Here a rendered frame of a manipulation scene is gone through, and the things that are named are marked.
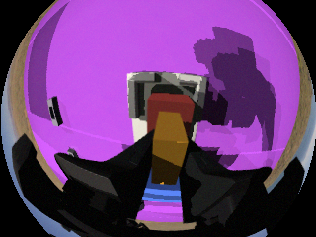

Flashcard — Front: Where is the brown block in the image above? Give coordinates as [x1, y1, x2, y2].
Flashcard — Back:
[151, 111, 189, 186]

